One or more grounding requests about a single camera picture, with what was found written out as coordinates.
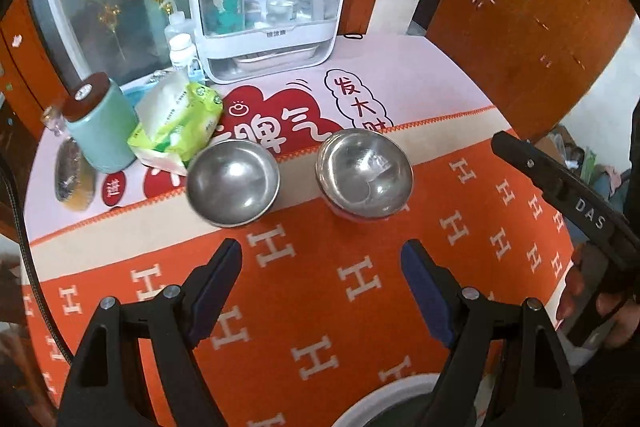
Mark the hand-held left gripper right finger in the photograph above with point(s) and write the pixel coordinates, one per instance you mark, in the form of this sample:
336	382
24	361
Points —
425	292

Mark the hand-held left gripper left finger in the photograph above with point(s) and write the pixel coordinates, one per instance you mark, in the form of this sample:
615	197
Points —
220	287

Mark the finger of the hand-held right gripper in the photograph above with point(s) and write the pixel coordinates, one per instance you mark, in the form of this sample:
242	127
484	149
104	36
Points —
530	163

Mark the small orange steel bowl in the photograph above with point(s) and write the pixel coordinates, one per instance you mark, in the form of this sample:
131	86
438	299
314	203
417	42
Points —
232	182

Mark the large white plate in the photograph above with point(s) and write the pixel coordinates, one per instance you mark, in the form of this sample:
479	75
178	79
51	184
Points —
370	391

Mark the pink steel bowl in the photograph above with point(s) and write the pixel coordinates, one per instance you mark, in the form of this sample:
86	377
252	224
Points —
365	177

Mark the person's right hand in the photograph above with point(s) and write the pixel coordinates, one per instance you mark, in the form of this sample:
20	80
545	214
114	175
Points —
572	287

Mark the orange patterned blanket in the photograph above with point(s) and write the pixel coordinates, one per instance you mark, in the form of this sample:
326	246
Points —
320	307

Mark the wooden cabinet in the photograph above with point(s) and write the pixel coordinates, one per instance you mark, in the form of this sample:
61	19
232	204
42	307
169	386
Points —
550	32

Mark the pink printed table cover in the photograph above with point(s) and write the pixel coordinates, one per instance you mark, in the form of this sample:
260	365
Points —
400	72

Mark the green tissue pack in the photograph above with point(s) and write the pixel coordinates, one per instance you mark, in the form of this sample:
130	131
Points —
175	122

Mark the mint green canister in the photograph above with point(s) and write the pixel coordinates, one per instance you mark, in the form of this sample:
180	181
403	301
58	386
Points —
105	132

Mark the blue wipes pack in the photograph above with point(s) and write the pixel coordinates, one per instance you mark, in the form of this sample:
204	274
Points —
137	92

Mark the small glass bottle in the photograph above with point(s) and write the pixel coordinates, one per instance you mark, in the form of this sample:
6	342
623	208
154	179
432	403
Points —
54	119

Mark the white pill bottle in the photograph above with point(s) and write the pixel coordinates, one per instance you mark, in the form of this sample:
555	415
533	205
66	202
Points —
182	52

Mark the white sterilizer cabinet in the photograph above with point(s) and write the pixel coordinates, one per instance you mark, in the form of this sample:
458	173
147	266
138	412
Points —
270	39

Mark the white squeeze bottle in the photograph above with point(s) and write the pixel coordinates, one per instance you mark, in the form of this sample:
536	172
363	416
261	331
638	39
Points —
177	27

